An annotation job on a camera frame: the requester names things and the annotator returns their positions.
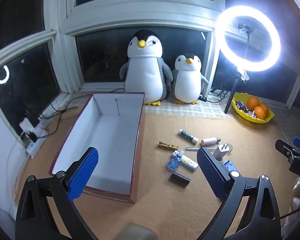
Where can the clear blue plastic gadget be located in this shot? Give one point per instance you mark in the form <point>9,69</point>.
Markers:
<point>174,163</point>

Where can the pink tube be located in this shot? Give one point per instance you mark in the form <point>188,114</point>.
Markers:
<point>210,141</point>

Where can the small penguin plush toy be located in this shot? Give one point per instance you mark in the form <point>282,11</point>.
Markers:
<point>187,82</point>

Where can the black charger plug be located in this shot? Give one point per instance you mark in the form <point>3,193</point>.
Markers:
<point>33,136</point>

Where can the white cardboard box red outside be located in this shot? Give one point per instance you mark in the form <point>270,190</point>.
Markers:
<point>110,135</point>

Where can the pile of wrapped candies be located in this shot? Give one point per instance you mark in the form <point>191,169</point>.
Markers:
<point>241,105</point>

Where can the white power strip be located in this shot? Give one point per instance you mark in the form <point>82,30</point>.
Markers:
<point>36,146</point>

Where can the white patterned lighter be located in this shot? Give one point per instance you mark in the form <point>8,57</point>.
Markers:
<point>190,163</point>

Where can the yellow fruit bowl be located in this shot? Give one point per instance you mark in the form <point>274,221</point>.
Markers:
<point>242,116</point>

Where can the wooden clothespin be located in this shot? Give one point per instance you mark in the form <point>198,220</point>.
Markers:
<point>167,145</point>

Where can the checked cloth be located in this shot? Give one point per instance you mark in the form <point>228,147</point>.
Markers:
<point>202,110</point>

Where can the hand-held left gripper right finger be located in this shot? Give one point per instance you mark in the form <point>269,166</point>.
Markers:
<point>210,175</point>

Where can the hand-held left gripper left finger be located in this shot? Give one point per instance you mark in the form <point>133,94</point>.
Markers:
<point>83,172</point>

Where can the black cylinder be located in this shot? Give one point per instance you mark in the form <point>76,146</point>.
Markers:
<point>180,179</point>

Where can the white charger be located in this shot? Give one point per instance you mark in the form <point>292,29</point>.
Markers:
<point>25,125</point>

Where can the large penguin plush toy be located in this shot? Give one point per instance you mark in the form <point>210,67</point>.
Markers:
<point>145,72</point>

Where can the blue plastic holder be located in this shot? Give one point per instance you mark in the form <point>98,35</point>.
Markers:
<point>230,166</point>

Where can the silver pen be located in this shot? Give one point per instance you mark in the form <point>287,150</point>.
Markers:
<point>192,149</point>

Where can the white power adapter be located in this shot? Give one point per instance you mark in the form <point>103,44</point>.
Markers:
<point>220,152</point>

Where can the green and white glue stick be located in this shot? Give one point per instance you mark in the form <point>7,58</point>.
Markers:
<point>188,136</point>

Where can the person's right hand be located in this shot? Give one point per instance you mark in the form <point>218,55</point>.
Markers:
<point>298,190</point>

